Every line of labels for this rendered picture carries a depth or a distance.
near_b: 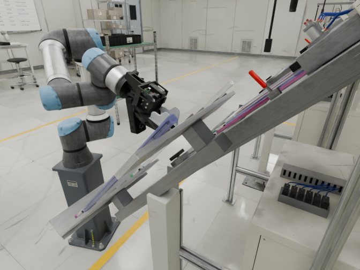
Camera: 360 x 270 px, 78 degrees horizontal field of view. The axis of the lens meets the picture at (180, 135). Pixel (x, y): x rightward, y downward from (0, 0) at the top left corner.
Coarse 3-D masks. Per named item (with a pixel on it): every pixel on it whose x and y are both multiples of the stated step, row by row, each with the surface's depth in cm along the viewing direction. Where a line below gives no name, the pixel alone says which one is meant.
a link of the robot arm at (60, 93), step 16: (48, 32) 88; (48, 48) 82; (64, 48) 88; (48, 64) 75; (64, 64) 78; (48, 80) 69; (64, 80) 69; (48, 96) 64; (64, 96) 66; (80, 96) 67
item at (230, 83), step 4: (228, 84) 46; (232, 84) 46; (224, 88) 47; (228, 88) 46; (220, 92) 48; (224, 92) 48; (216, 96) 49; (220, 96) 49; (212, 100) 49; (204, 104) 51; (208, 104) 50; (200, 108) 52; (196, 112) 53; (164, 148) 65; (160, 152) 66; (152, 156) 68; (148, 160) 70; (152, 160) 71; (144, 164) 72; (132, 176) 78
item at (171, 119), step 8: (168, 120) 29; (176, 120) 30; (160, 128) 31; (168, 128) 30; (152, 136) 32; (144, 144) 34; (112, 176) 43; (112, 184) 44; (104, 192) 47; (96, 200) 51; (88, 208) 55
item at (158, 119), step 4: (152, 112) 59; (156, 112) 58; (164, 112) 56; (152, 116) 59; (156, 116) 58; (160, 116) 58; (164, 116) 57; (152, 120) 59; (156, 120) 59; (160, 120) 58
